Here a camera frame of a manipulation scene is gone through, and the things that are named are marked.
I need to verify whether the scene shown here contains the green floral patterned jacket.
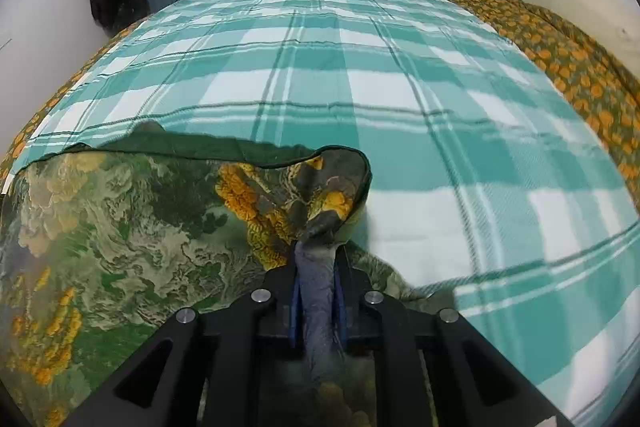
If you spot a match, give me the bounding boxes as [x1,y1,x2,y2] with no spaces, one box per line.
[1,121,444,426]

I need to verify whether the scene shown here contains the teal white plaid blanket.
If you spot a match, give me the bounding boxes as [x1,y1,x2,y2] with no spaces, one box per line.
[1,0,639,426]

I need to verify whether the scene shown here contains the orange floral green quilt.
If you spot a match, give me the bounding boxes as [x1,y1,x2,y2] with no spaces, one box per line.
[1,0,639,195]

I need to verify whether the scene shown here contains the cream headboard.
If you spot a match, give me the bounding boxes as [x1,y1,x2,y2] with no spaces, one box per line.
[522,0,640,77]

